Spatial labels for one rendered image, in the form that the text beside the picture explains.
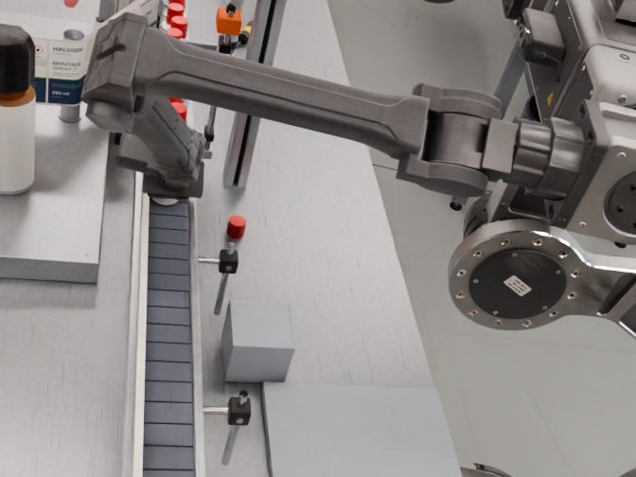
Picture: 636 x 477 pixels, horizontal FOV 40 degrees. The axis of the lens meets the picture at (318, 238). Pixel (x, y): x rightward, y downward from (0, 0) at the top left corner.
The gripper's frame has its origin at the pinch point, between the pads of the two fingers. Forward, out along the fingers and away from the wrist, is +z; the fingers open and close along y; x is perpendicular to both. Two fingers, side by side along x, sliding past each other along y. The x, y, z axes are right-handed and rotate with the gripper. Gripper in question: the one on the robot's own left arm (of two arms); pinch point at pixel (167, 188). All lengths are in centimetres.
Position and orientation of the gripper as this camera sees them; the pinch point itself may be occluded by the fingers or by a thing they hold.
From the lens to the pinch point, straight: 159.1
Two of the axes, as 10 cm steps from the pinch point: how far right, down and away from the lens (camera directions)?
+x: -0.3, 9.8, -1.9
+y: -9.6, -0.8, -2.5
